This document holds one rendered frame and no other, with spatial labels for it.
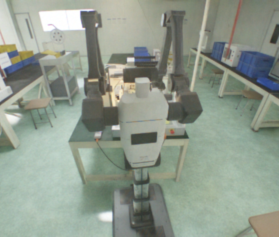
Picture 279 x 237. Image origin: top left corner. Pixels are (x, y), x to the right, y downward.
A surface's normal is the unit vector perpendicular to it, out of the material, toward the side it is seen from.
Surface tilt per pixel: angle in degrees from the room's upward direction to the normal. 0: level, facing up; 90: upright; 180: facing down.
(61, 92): 90
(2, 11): 90
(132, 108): 90
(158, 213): 0
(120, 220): 0
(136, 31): 90
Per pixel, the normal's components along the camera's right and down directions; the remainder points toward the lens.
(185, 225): 0.00, -0.83
